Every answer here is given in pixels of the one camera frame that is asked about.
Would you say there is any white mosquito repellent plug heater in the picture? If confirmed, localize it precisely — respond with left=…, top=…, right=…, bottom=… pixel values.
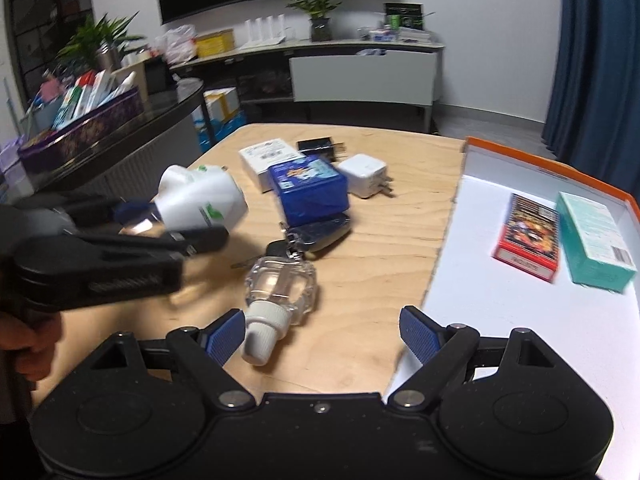
left=153, top=165, right=248, bottom=232

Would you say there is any clear glass perfume bottle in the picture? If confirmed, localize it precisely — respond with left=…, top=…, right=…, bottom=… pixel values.
left=242, top=256, right=318, bottom=366

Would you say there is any white charger packaging box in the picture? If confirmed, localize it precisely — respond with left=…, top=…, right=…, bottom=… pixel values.
left=239, top=139, right=303, bottom=193

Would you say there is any black car key fob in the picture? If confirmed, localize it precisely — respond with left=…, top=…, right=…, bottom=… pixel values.
left=265, top=214, right=352, bottom=260

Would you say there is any blue dental floss box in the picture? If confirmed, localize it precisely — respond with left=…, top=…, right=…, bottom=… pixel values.
left=268, top=155, right=349, bottom=226

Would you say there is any black usb wall charger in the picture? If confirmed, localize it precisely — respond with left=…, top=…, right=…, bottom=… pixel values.
left=296, top=136, right=346, bottom=162

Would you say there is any white usb wall charger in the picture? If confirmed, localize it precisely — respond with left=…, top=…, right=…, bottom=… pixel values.
left=336, top=154, right=393, bottom=200

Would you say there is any person's left hand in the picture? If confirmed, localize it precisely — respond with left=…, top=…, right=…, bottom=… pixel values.
left=0, top=313, right=63, bottom=382

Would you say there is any purple patterned storage box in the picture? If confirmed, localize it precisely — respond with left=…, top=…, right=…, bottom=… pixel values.
left=17, top=87, right=144, bottom=174

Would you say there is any blue plastic bag on floor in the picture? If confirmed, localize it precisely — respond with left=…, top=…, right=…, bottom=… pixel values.
left=194, top=110, right=247, bottom=153

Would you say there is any red playing card box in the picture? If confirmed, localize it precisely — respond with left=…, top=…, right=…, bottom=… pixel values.
left=492, top=194, right=560, bottom=283

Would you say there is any black glass side table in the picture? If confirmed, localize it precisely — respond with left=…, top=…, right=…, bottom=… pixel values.
left=26, top=78, right=204, bottom=193

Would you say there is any white yellow carton on floor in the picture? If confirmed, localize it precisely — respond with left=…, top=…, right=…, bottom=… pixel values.
left=204, top=87, right=240, bottom=122

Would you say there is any orange white cardboard box lid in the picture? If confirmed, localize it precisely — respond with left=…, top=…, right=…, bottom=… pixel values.
left=384, top=135, right=640, bottom=480

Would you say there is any large leafy plant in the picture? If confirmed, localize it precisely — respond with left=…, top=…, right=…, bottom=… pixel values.
left=55, top=14, right=146, bottom=70

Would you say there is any teal cardboard box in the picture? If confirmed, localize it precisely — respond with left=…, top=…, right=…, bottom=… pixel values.
left=555, top=192, right=637, bottom=294

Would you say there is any white plastic bag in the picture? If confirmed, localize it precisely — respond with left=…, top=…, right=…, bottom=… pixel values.
left=152, top=24, right=198, bottom=65

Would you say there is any yellow box on console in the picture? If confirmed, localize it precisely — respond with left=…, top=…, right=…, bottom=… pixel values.
left=195, top=28, right=235, bottom=58

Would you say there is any white wifi router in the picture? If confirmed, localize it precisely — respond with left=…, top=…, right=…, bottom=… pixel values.
left=240, top=14, right=286, bottom=50

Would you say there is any white black tv console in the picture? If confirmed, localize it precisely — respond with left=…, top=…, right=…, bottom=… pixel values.
left=172, top=39, right=445, bottom=133

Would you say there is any blue curtain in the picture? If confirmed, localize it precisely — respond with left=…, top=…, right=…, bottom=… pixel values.
left=542, top=0, right=639, bottom=197

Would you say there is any black framed sign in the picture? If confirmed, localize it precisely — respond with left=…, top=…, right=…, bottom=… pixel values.
left=384, top=2, right=424, bottom=30

